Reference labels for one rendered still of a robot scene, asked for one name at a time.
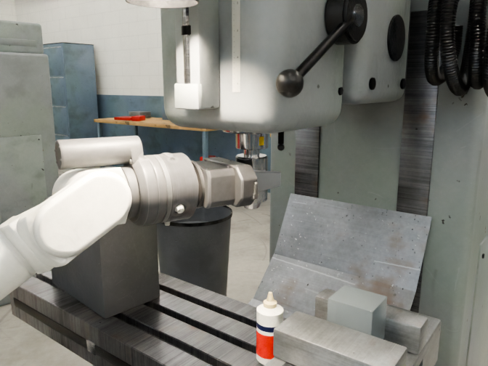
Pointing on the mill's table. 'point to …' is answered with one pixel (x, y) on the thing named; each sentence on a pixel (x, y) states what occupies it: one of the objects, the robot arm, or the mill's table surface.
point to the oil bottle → (263, 328)
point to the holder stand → (114, 270)
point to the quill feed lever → (354, 26)
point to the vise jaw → (332, 344)
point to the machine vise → (395, 332)
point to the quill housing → (262, 68)
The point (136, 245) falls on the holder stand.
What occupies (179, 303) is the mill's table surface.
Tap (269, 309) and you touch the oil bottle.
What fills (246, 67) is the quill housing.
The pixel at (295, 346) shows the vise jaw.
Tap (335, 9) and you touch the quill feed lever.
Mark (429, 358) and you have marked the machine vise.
